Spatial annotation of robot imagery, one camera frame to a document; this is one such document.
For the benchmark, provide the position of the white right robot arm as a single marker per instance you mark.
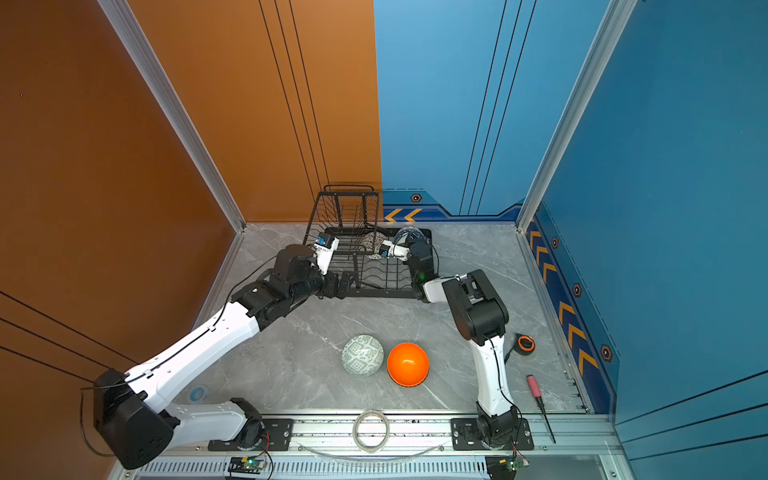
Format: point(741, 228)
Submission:
point(480, 317)

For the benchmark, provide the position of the aluminium corner post left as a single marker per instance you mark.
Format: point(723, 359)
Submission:
point(129, 31)

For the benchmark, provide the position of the brown patterned bowl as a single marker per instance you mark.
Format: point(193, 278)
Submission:
point(372, 243)

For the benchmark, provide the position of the right green circuit board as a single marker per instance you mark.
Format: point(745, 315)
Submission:
point(505, 467)

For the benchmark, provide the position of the blue triangle patterned bowl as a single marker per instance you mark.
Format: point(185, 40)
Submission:
point(408, 235)

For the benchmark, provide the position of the aluminium corner post right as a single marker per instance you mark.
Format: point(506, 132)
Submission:
point(606, 39)

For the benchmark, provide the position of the clear coiled tube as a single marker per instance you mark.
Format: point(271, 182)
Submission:
point(371, 431)

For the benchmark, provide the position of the orange bowl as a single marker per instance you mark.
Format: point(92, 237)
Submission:
point(408, 365)

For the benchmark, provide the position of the pink handled screwdriver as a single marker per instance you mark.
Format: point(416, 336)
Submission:
point(538, 397)

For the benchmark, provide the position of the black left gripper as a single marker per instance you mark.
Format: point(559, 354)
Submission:
point(331, 289)

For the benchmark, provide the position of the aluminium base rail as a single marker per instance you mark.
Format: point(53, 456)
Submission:
point(401, 445)

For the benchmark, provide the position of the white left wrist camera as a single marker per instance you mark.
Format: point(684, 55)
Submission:
point(325, 245)

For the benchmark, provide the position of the green circuit board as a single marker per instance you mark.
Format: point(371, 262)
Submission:
point(247, 467)
point(505, 467)

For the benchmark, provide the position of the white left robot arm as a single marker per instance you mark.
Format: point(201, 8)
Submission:
point(135, 413)

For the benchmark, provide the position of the aluminium corner post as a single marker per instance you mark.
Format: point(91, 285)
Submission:
point(606, 39)
point(129, 31)

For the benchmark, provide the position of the green spiral bowl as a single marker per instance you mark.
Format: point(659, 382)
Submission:
point(362, 355)

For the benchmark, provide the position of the left green circuit board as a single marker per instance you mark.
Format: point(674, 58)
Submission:
point(247, 467)

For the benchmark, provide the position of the black wire dish rack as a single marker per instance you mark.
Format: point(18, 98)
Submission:
point(350, 211)

